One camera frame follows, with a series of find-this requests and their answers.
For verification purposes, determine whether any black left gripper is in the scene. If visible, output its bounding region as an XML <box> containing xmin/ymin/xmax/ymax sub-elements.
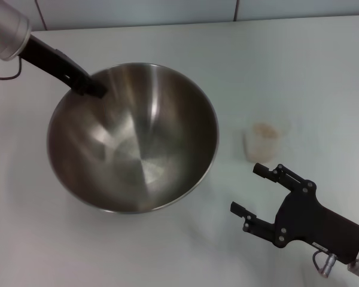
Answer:
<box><xmin>19</xmin><ymin>35</ymin><xmax>108</xmax><ymax>99</ymax></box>

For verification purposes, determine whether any wrist cable with plug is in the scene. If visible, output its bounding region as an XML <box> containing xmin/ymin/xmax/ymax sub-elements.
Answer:
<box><xmin>0</xmin><ymin>55</ymin><xmax>23</xmax><ymax>82</ymax></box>
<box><xmin>312</xmin><ymin>249</ymin><xmax>338</xmax><ymax>275</ymax></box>

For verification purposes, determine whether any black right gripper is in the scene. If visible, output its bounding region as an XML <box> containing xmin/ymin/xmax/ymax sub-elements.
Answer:
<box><xmin>230</xmin><ymin>162</ymin><xmax>359</xmax><ymax>265</ymax></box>

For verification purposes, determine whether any left wrist cable with plug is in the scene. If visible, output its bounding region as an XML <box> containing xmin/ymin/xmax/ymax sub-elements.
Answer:
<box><xmin>0</xmin><ymin>55</ymin><xmax>23</xmax><ymax>82</ymax></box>

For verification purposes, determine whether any clear plastic cup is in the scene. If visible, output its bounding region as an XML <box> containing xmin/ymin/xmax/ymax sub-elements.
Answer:
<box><xmin>242</xmin><ymin>118</ymin><xmax>291</xmax><ymax>164</ymax></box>

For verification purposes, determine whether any right wrist cable with plug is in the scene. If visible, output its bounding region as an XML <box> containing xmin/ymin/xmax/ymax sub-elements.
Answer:
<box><xmin>312</xmin><ymin>249</ymin><xmax>338</xmax><ymax>275</ymax></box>

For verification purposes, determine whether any stainless steel mixing bowl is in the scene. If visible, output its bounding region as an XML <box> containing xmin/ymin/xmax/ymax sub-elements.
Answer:
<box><xmin>47</xmin><ymin>62</ymin><xmax>220</xmax><ymax>215</ymax></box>

